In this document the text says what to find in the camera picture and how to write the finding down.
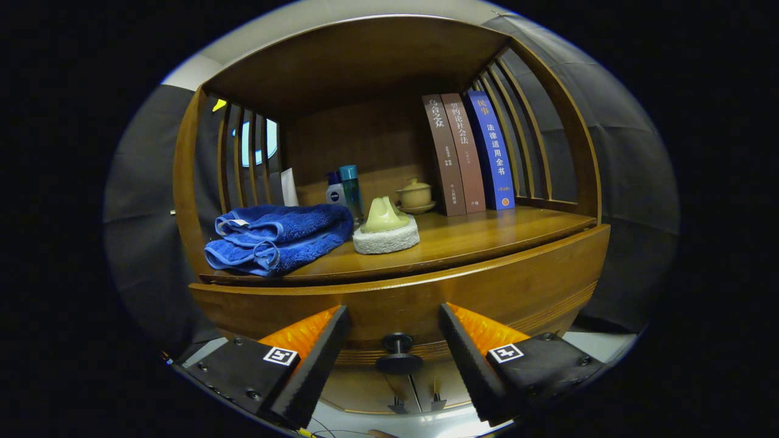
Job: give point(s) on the beige lidded tea cup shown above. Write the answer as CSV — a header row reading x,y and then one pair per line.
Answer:
x,y
415,196

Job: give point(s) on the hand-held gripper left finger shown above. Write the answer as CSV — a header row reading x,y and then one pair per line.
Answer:
x,y
313,374

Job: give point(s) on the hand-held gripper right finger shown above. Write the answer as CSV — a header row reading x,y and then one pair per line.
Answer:
x,y
471,368

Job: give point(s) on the blue folded towel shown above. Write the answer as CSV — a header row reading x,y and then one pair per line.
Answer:
x,y
286,234

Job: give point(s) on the wooden cabinet door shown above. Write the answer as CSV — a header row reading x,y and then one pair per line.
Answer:
x,y
365,389
444,383

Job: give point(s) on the white tube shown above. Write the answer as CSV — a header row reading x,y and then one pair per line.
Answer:
x,y
289,188

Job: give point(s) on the blue book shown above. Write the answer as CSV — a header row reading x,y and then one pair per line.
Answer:
x,y
493,152

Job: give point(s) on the wooden countertop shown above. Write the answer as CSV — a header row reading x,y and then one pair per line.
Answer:
x,y
487,234

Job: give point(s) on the dark brown book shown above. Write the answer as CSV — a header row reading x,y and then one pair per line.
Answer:
x,y
444,158

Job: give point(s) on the wooden drawer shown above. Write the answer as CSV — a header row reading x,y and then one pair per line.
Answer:
x,y
426,298

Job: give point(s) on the reddish brown book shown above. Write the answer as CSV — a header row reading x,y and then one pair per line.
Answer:
x,y
465,155

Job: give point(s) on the wooden cabinet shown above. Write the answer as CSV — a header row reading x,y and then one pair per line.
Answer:
x,y
365,61

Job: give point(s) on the black drawer knob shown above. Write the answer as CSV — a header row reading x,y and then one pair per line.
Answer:
x,y
398,364

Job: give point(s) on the teal bottle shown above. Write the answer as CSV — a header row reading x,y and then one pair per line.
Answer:
x,y
351,191

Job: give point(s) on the blue and white lotion bottle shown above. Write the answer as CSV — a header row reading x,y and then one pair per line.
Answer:
x,y
335,193

